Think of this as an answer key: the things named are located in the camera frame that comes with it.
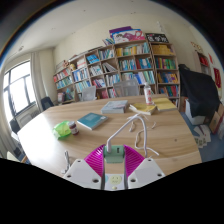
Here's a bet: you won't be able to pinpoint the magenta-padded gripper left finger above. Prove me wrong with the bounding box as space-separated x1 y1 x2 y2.
62 143 107 190

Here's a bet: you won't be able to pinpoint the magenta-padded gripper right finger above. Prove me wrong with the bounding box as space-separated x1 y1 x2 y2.
123 144 166 190

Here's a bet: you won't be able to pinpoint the green charger block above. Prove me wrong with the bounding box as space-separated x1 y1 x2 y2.
103 145 126 164

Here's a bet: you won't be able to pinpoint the white charger cable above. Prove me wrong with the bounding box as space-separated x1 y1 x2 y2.
105 113 160 158

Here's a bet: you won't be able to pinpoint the white power strip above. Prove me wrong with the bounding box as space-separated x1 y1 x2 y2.
103 162 128 191

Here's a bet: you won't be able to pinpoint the small brown jar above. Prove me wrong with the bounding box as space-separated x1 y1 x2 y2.
67 120 80 136

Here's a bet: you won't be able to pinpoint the green plastic bag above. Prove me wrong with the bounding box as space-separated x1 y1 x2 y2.
53 120 72 140

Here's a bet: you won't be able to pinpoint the teal book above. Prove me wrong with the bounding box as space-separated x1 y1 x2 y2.
76 112 109 131

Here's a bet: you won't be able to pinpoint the open yellow book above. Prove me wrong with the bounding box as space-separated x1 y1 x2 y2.
128 102 157 116

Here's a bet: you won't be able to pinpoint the papers on floor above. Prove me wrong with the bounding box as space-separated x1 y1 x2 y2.
193 124 213 149

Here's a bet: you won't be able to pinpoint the flat yellow book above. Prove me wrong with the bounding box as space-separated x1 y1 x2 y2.
152 97 178 112

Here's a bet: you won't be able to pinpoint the grey book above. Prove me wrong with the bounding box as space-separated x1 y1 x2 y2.
100 99 130 115

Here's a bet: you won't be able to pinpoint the white box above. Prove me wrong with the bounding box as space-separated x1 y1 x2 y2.
184 98 208 126

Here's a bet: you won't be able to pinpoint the white bottle with red label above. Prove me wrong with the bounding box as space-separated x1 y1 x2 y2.
143 82 154 106

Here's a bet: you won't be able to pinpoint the dark office chair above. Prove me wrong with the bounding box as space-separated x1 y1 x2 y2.
40 96 55 112

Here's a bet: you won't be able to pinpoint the small translucent grey chair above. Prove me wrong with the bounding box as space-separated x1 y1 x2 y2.
80 85 98 102

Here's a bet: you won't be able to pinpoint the large translucent grey chair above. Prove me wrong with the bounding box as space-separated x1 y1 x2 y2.
113 78 140 98

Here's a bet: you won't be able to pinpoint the brown cardboard box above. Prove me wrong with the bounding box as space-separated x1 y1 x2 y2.
209 103 224 135

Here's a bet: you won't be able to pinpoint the black cloth cover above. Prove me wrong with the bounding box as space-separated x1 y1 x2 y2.
178 64 221 118

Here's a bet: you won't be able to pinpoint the window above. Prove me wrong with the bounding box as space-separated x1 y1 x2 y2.
2 60 37 123

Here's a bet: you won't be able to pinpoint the wooden bookshelf unit with books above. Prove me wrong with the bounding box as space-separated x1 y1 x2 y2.
52 25 182 105

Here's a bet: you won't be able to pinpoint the white power strip cord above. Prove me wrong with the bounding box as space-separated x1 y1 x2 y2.
61 149 73 175

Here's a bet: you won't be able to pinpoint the red wall banner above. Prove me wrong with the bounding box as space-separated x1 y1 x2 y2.
213 67 222 89

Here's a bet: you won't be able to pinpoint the small wooden wall shelf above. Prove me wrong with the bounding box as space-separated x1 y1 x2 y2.
194 49 212 76

